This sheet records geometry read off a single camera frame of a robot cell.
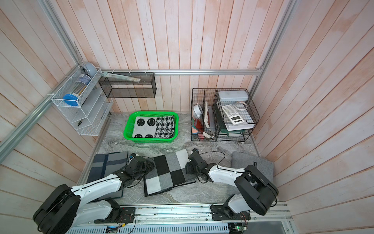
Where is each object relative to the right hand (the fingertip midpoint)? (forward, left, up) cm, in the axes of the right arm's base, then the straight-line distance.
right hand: (187, 167), depth 90 cm
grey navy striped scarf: (0, +52, +2) cm, 52 cm away
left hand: (-1, +23, +1) cm, 23 cm away
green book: (+31, -24, +7) cm, 40 cm away
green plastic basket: (+23, +41, +9) cm, 48 cm away
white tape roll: (+43, -8, +9) cm, 44 cm away
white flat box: (+46, -32, +21) cm, 60 cm away
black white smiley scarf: (+28, +25, +5) cm, 38 cm away
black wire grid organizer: (+29, -13, +2) cm, 32 cm away
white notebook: (+19, -27, +17) cm, 37 cm away
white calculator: (+27, -29, +21) cm, 44 cm away
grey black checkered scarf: (-3, +11, +2) cm, 12 cm away
